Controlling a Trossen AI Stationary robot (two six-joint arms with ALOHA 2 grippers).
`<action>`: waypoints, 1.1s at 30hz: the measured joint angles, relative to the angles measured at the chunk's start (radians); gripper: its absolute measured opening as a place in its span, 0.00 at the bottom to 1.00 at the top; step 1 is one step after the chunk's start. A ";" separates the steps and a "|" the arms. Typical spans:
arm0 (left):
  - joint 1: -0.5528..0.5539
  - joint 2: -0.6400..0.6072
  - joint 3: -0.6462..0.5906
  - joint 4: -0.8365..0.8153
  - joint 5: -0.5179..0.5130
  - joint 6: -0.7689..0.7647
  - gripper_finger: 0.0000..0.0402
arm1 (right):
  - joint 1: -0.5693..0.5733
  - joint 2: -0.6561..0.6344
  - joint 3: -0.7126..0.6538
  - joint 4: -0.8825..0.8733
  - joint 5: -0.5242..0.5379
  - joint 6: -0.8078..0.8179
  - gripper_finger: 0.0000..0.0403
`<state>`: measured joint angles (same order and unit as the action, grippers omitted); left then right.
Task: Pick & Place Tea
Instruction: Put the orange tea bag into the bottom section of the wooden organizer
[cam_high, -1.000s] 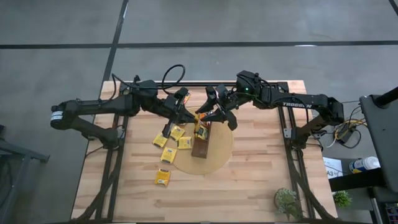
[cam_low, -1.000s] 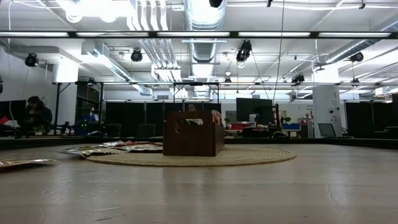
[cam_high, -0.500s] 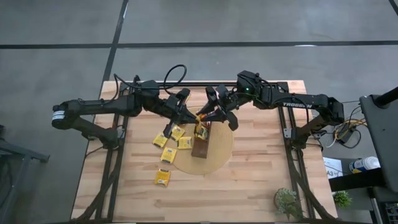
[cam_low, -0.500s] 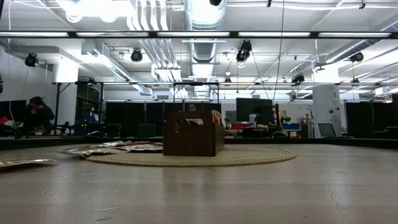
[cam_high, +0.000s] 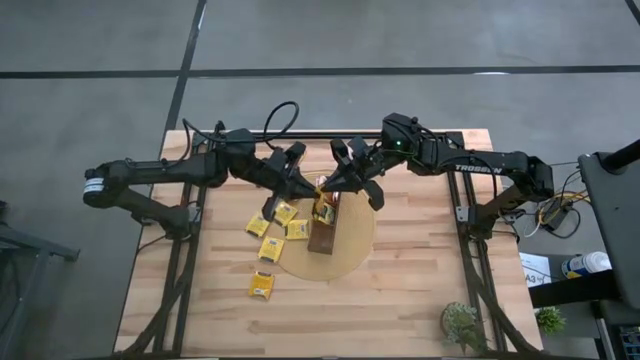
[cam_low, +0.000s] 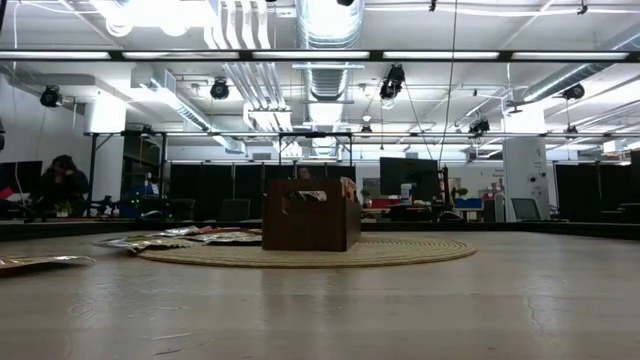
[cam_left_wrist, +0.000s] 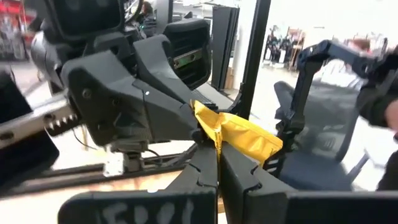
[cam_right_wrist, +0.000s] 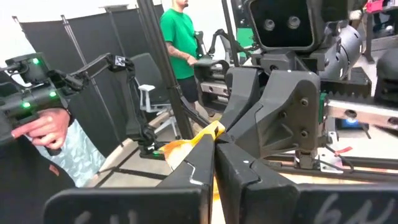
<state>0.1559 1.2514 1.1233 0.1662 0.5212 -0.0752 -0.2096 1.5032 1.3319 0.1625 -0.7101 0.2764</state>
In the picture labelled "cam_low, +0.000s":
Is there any yellow tea packet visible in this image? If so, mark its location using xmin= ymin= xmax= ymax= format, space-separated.
xmin=199 ymin=236 xmax=263 ymax=246
xmin=187 ymin=232 xmax=251 ymax=241
xmin=0 ymin=254 xmax=97 ymax=275

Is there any black background metal frame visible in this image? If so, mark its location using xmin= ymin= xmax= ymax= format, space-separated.
xmin=82 ymin=129 xmax=640 ymax=221

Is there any brown wooden tea box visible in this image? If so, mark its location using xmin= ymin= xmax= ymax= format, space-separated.
xmin=261 ymin=178 xmax=363 ymax=253

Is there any black room divider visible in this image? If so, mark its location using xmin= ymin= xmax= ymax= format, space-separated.
xmin=169 ymin=163 xmax=357 ymax=222
xmin=554 ymin=162 xmax=640 ymax=224

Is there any snack packets left of mat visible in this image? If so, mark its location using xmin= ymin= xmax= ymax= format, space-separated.
xmin=127 ymin=240 xmax=207 ymax=254
xmin=94 ymin=234 xmax=194 ymax=247

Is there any black aluminium table frame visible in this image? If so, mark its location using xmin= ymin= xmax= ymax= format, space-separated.
xmin=0 ymin=218 xmax=640 ymax=242

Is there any small black monitor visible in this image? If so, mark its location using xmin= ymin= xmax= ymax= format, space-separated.
xmin=0 ymin=159 xmax=44 ymax=195

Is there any round woven placemat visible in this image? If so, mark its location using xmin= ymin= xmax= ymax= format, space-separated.
xmin=137 ymin=234 xmax=479 ymax=270

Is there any black beam with light strips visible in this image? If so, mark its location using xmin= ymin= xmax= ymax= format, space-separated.
xmin=0 ymin=48 xmax=640 ymax=63

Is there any grey office chair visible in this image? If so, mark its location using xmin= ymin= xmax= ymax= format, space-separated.
xmin=510 ymin=197 xmax=544 ymax=222

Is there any white square column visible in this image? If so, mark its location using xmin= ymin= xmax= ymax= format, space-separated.
xmin=502 ymin=102 xmax=551 ymax=222

